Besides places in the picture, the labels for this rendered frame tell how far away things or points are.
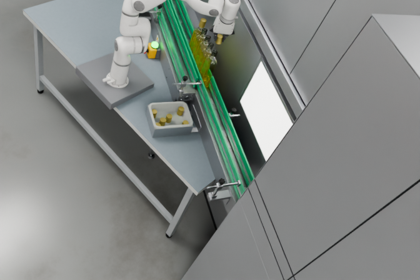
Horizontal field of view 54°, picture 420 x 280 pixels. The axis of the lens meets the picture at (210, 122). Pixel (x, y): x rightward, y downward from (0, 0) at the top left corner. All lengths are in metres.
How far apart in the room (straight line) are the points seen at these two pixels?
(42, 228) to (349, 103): 2.17
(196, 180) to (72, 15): 1.36
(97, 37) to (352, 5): 1.65
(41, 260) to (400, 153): 2.21
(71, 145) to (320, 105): 2.24
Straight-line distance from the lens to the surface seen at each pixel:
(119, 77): 2.36
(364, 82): 1.03
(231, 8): 2.03
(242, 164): 2.13
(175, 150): 2.27
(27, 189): 2.94
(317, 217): 1.23
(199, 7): 1.99
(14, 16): 4.02
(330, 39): 1.71
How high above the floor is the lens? 2.58
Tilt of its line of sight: 49 degrees down
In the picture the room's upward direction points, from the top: 25 degrees clockwise
